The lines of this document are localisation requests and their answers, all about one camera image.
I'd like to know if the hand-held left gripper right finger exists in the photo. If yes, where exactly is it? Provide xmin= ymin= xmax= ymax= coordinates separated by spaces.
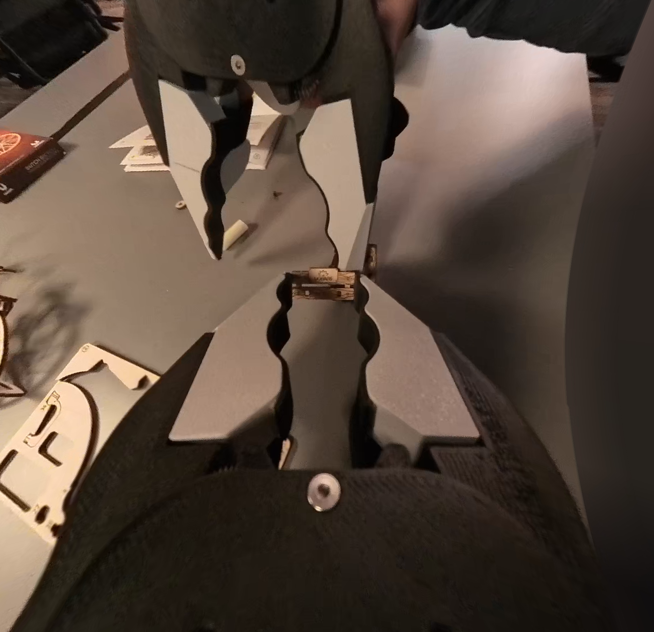
xmin=357 ymin=276 xmax=482 ymax=465

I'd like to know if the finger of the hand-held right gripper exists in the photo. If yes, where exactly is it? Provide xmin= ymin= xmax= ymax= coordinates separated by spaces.
xmin=157 ymin=78 xmax=255 ymax=261
xmin=253 ymin=80 xmax=378 ymax=274

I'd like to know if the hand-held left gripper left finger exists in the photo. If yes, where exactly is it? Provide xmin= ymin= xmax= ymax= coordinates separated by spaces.
xmin=168 ymin=273 xmax=293 ymax=443

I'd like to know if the small layered wooden model part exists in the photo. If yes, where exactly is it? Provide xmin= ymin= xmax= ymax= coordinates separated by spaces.
xmin=290 ymin=266 xmax=359 ymax=302

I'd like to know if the person's right forearm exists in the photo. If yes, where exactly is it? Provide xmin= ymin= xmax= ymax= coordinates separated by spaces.
xmin=414 ymin=0 xmax=654 ymax=61

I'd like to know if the cut-out wooden parts sheet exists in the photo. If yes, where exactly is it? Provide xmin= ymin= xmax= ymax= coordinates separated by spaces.
xmin=0 ymin=342 xmax=297 ymax=544

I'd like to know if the wooden bicycle model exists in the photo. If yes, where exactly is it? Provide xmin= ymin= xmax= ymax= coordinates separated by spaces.
xmin=0 ymin=265 xmax=27 ymax=399

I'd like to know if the person's right hand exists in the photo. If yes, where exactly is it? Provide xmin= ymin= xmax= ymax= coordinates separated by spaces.
xmin=372 ymin=0 xmax=421 ymax=58

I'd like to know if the red and black box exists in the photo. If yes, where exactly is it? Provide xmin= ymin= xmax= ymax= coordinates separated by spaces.
xmin=0 ymin=128 xmax=67 ymax=204

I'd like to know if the black chair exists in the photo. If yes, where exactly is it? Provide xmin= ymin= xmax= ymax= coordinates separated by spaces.
xmin=0 ymin=0 xmax=126 ymax=90

